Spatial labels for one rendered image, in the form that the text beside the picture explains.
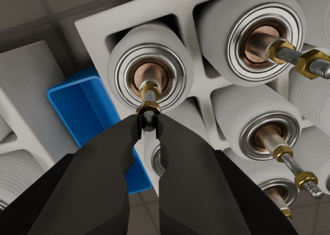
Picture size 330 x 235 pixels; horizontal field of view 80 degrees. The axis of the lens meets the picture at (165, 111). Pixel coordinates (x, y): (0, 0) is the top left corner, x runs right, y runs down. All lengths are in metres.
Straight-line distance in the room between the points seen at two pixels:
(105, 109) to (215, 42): 0.37
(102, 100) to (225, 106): 0.32
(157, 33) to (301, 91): 0.23
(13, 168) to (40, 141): 0.06
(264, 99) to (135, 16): 0.19
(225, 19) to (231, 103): 0.12
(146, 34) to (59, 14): 0.31
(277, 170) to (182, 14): 0.26
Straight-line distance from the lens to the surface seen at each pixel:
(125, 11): 0.28
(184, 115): 0.28
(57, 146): 0.43
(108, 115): 0.53
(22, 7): 0.52
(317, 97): 0.32
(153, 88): 0.17
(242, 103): 0.28
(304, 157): 0.41
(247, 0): 0.22
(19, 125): 0.39
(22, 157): 0.43
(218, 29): 0.22
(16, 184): 0.40
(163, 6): 0.27
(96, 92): 0.51
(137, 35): 0.21
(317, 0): 0.29
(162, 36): 0.21
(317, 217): 1.05
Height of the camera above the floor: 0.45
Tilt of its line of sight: 62 degrees down
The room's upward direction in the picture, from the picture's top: 175 degrees clockwise
